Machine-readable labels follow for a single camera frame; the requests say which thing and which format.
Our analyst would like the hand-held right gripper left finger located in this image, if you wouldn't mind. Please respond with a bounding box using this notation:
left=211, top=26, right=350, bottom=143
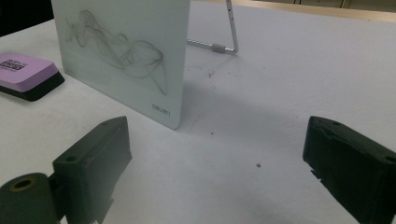
left=51, top=116, right=133, bottom=224

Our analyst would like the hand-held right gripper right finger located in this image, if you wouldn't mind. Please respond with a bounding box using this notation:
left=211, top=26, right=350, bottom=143
left=303, top=116, right=396, bottom=224

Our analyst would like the white glass whiteboard with stand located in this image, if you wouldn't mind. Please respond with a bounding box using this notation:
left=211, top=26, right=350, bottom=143
left=50, top=0, right=240, bottom=131

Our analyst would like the purple and black eraser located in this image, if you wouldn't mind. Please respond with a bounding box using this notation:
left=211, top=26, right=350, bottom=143
left=0, top=51, right=65, bottom=103

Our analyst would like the white table mat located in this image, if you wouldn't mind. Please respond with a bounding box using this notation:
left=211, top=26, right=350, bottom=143
left=0, top=0, right=396, bottom=224

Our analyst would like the wooden table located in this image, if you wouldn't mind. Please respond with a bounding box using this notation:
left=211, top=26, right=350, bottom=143
left=199, top=0, right=396, bottom=23

